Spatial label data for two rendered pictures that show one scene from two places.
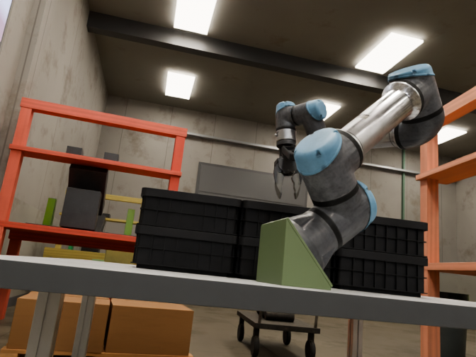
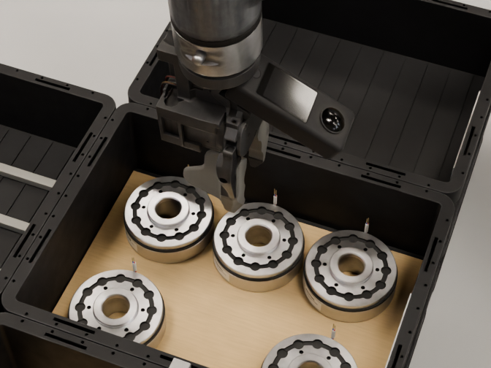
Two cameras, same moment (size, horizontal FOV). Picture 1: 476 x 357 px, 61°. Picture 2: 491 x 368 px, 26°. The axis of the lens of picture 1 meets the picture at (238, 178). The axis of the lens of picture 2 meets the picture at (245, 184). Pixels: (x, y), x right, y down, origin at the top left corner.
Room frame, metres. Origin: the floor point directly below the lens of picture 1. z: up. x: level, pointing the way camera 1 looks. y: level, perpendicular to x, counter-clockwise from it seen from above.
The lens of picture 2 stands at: (1.10, 0.40, 1.84)
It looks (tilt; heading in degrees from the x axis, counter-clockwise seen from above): 52 degrees down; 297
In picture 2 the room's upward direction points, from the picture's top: straight up
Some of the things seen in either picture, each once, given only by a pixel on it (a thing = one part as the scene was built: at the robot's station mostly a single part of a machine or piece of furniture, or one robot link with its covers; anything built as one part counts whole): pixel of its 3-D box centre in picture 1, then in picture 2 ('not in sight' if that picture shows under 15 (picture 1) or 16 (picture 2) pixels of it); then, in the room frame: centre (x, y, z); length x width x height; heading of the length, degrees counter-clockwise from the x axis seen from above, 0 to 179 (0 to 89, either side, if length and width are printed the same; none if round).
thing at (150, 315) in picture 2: not in sight; (115, 309); (1.50, -0.06, 0.86); 0.10 x 0.10 x 0.01
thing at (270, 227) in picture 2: not in sight; (258, 236); (1.40, -0.22, 0.86); 0.05 x 0.05 x 0.01
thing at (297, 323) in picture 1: (275, 304); not in sight; (4.25, -0.52, 0.45); 1.13 x 0.66 x 0.89; 5
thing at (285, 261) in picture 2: not in sight; (258, 239); (1.40, -0.22, 0.86); 0.10 x 0.10 x 0.01
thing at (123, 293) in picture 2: not in sight; (115, 307); (1.50, -0.06, 0.86); 0.05 x 0.05 x 0.01
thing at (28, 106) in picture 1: (95, 224); not in sight; (4.59, 1.55, 1.08); 1.68 x 1.57 x 2.17; 102
